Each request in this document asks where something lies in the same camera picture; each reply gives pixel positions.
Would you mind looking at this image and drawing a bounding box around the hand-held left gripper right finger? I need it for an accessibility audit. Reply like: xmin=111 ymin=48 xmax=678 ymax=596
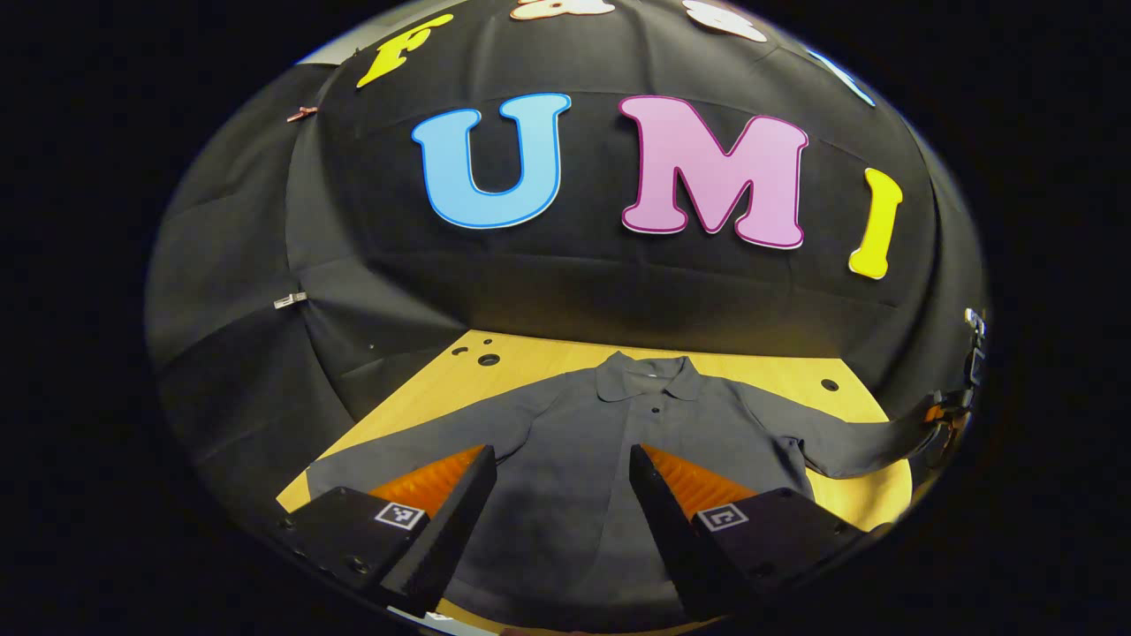
xmin=628 ymin=443 xmax=869 ymax=623

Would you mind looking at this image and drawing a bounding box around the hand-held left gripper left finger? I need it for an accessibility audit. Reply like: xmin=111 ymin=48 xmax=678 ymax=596
xmin=278 ymin=444 xmax=498 ymax=619

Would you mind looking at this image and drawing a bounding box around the grey button shirt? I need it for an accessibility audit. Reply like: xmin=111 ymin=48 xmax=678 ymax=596
xmin=305 ymin=351 xmax=939 ymax=632

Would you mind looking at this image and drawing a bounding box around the black backdrop cloth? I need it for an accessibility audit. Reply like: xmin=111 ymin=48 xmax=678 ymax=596
xmin=146 ymin=0 xmax=989 ymax=496

